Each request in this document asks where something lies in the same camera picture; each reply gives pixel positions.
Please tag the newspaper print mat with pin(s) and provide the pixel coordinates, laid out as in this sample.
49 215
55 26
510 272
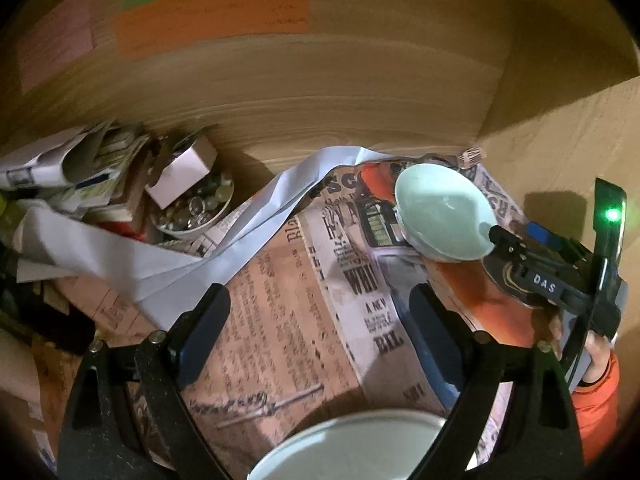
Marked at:
280 320

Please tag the long white paper strip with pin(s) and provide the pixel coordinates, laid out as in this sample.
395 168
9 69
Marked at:
150 265

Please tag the bowl of glass beads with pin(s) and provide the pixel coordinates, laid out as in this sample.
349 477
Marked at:
195 210

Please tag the pile of papers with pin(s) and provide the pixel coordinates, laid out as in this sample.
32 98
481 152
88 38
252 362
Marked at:
50 160

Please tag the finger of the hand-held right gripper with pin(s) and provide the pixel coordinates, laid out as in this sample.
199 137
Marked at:
505 241
537 231

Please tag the pink sticky note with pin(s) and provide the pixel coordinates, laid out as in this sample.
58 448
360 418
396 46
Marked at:
55 40

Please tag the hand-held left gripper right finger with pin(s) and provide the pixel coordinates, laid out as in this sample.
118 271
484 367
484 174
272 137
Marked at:
435 340

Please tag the person's right hand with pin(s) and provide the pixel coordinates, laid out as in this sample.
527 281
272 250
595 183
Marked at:
597 360

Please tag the large white plate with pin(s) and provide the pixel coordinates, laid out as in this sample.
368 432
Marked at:
350 450

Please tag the person's right forearm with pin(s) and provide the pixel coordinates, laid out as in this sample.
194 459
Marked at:
597 420

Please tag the light green plate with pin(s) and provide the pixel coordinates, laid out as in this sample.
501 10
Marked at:
440 205

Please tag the small white box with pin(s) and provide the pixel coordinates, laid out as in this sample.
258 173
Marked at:
180 170

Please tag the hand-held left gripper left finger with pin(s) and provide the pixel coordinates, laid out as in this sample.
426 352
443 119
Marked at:
200 340

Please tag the orange sticky note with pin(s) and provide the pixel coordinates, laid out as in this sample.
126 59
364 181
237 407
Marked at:
210 15

